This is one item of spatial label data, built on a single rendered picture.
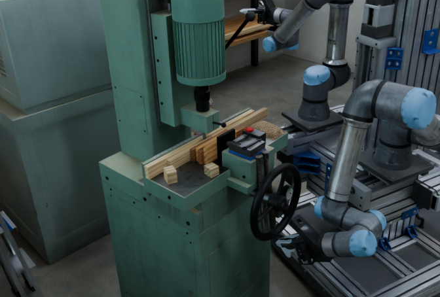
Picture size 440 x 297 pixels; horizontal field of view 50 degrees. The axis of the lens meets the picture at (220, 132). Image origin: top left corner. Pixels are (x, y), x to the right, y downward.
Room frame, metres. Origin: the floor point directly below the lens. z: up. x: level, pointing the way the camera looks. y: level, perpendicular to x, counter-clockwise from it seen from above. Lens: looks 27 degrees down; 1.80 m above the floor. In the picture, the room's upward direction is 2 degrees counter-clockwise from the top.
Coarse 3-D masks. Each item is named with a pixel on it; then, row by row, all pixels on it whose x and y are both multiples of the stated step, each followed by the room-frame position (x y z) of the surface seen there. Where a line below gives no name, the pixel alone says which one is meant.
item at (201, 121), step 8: (192, 104) 1.66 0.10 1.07; (184, 112) 1.62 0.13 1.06; (192, 112) 1.59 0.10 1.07; (200, 112) 1.59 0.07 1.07; (208, 112) 1.59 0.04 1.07; (216, 112) 1.59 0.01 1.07; (184, 120) 1.62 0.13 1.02; (192, 120) 1.59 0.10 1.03; (200, 120) 1.57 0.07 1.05; (208, 120) 1.55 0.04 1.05; (216, 120) 1.58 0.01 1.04; (200, 128) 1.57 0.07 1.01; (208, 128) 1.55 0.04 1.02; (216, 128) 1.58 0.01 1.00
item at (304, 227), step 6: (300, 216) 1.25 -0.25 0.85; (294, 222) 1.22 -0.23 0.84; (300, 222) 1.22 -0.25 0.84; (306, 222) 1.23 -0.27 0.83; (294, 228) 1.21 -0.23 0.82; (300, 228) 1.20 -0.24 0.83; (306, 228) 1.21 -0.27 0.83; (312, 228) 1.21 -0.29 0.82; (300, 234) 1.20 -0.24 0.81; (306, 234) 1.19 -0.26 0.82; (312, 234) 1.19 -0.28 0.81; (318, 234) 1.20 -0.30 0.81; (306, 240) 1.18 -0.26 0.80; (312, 240) 1.17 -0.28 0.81; (312, 246) 1.16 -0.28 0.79
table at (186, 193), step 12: (276, 144) 1.67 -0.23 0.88; (180, 168) 1.48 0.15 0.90; (192, 168) 1.47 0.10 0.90; (144, 180) 1.43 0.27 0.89; (156, 180) 1.40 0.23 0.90; (180, 180) 1.40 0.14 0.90; (192, 180) 1.40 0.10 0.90; (204, 180) 1.39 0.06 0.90; (216, 180) 1.41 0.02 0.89; (228, 180) 1.44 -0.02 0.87; (156, 192) 1.38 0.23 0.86; (168, 192) 1.34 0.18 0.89; (180, 192) 1.32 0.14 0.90; (192, 192) 1.32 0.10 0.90; (204, 192) 1.36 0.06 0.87; (180, 204) 1.31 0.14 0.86; (192, 204) 1.32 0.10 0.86
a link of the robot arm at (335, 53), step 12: (336, 0) 2.10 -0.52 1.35; (348, 0) 2.10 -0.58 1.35; (336, 12) 2.12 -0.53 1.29; (348, 12) 2.13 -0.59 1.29; (336, 24) 2.11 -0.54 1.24; (336, 36) 2.11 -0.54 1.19; (336, 48) 2.11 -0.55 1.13; (324, 60) 2.14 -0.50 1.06; (336, 60) 2.11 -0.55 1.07; (336, 72) 2.09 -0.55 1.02; (348, 72) 2.14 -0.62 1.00; (336, 84) 2.07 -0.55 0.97
